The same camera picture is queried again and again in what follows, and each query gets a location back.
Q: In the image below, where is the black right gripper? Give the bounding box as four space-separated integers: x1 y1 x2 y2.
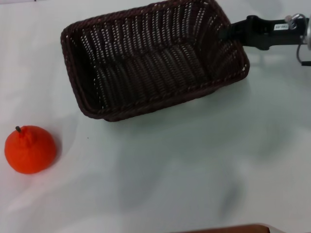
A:
219 15 308 51

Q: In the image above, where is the dark brown woven basket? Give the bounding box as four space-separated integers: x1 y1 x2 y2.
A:
60 0 250 122

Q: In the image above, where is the orange toy tangerine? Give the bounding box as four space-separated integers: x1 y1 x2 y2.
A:
4 125 57 175

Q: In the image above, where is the brown wooden edge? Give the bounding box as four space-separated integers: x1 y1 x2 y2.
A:
181 224 271 233

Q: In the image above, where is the grey right gripper cable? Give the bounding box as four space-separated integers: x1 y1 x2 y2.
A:
284 13 311 67

